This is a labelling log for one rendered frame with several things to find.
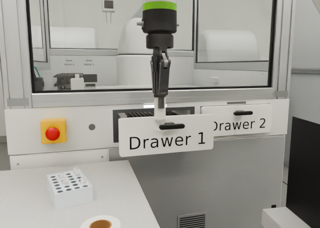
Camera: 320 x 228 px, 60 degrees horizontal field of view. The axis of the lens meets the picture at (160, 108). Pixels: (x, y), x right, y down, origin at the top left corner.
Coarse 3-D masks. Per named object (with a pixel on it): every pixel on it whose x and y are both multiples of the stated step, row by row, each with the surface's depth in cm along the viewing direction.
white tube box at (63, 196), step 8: (48, 176) 71; (56, 176) 71; (72, 176) 71; (80, 176) 71; (48, 184) 69; (56, 184) 66; (72, 184) 66; (80, 184) 66; (88, 184) 66; (56, 192) 62; (64, 192) 62; (72, 192) 62; (80, 192) 63; (88, 192) 64; (56, 200) 61; (64, 200) 62; (72, 200) 63; (80, 200) 64; (88, 200) 65; (56, 208) 61
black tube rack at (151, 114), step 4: (132, 112) 104; (136, 112) 105; (140, 112) 105; (144, 112) 104; (148, 112) 104; (152, 112) 105; (168, 112) 104; (172, 112) 105; (128, 116) 98; (132, 116) 97; (136, 116) 97; (140, 116) 97; (144, 116) 97; (148, 116) 97; (152, 116) 97
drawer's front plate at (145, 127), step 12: (120, 120) 77; (132, 120) 78; (144, 120) 79; (168, 120) 81; (180, 120) 82; (192, 120) 83; (204, 120) 84; (120, 132) 78; (132, 132) 78; (144, 132) 79; (156, 132) 80; (168, 132) 81; (180, 132) 82; (192, 132) 83; (204, 132) 84; (120, 144) 78; (132, 144) 79; (156, 144) 81; (168, 144) 82; (192, 144) 84; (204, 144) 85; (120, 156) 79
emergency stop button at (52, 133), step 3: (48, 129) 81; (51, 129) 81; (54, 129) 81; (57, 129) 82; (48, 132) 81; (51, 132) 81; (54, 132) 81; (57, 132) 82; (45, 135) 81; (48, 135) 81; (51, 135) 81; (54, 135) 81; (57, 135) 82; (48, 138) 81; (51, 138) 81; (54, 138) 82; (57, 138) 82
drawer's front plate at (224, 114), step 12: (204, 108) 99; (216, 108) 100; (228, 108) 101; (240, 108) 103; (252, 108) 104; (264, 108) 106; (216, 120) 101; (228, 120) 102; (240, 120) 104; (252, 120) 105; (216, 132) 102; (228, 132) 103; (240, 132) 104; (252, 132) 106; (264, 132) 107
